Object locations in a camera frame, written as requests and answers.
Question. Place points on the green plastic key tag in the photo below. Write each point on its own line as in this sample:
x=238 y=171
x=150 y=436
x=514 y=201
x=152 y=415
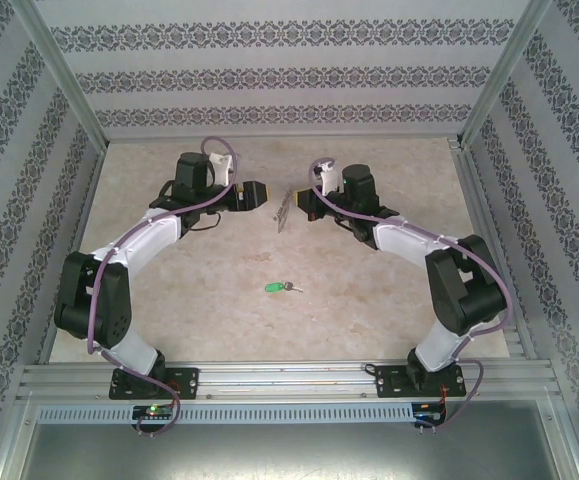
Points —
x=272 y=288

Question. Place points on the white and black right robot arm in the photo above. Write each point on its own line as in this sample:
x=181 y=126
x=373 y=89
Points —
x=404 y=237

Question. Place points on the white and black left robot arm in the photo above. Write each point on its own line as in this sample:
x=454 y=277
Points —
x=139 y=240

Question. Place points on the grey metal sheet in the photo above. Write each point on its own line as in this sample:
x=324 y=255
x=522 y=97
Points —
x=289 y=450

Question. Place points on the aluminium back rail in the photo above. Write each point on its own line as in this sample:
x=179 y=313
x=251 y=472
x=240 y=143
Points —
x=289 y=136

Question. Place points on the aluminium left side rail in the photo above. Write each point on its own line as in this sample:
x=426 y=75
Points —
x=91 y=200

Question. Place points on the aluminium right side rail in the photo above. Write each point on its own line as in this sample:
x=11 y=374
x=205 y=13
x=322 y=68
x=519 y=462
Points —
x=474 y=200

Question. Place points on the aluminium left frame post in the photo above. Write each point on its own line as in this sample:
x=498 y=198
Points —
x=60 y=65

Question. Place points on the aluminium frame post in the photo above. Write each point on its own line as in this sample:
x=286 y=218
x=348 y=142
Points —
x=60 y=65
x=507 y=65

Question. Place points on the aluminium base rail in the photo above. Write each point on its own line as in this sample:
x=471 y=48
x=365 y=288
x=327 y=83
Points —
x=289 y=380

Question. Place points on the aluminium right frame post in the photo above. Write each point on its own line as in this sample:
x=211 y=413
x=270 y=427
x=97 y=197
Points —
x=507 y=65

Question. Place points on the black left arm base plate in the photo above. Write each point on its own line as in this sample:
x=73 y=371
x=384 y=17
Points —
x=189 y=382

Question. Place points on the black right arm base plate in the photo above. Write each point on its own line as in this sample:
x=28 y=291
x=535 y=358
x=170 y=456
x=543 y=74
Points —
x=386 y=382

